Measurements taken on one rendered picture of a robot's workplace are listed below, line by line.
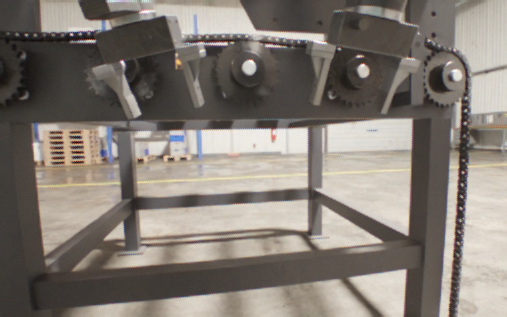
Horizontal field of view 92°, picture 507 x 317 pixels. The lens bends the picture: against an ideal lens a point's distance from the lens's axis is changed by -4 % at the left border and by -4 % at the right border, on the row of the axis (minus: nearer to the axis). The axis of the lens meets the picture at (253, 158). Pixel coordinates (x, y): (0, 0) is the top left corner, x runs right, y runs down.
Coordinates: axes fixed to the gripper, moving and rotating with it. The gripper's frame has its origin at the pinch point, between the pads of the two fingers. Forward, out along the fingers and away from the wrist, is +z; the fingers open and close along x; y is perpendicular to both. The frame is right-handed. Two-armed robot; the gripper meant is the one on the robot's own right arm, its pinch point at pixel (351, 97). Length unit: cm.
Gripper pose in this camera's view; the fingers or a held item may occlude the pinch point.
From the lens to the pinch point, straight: 51.5
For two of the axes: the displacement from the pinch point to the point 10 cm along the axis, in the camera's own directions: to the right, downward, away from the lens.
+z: -1.5, 8.8, 4.6
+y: 1.1, 4.7, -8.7
